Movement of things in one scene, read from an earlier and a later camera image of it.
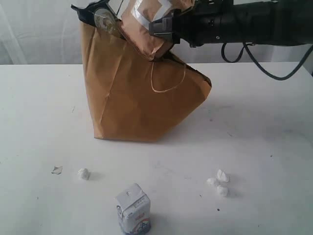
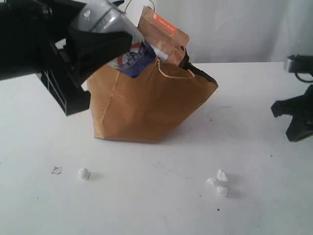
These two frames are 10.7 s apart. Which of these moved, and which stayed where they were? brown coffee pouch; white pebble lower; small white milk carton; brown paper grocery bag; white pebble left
Moved: brown coffee pouch; small white milk carton
Stayed: brown paper grocery bag; white pebble left; white pebble lower
